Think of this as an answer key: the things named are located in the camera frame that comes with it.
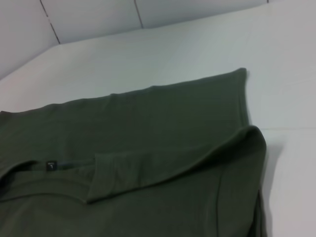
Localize dark green FREE T-shirt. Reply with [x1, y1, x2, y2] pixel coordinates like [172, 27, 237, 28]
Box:
[0, 67, 268, 237]

